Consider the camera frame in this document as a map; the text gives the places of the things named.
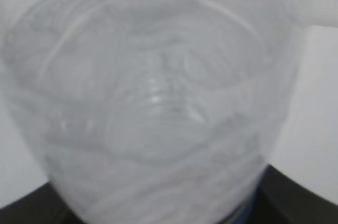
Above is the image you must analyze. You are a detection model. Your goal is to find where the clear plastic water bottle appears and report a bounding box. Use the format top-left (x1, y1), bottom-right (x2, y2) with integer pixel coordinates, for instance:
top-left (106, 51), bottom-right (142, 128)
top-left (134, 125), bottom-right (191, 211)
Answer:
top-left (1, 0), bottom-right (302, 223)

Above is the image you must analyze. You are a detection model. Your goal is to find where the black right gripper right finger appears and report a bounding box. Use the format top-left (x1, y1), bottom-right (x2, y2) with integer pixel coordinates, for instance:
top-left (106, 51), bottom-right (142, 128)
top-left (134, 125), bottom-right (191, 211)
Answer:
top-left (248, 166), bottom-right (337, 224)

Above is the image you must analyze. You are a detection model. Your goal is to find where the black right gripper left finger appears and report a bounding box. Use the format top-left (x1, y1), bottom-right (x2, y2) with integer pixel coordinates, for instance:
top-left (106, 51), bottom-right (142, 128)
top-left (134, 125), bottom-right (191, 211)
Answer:
top-left (1, 183), bottom-right (79, 224)

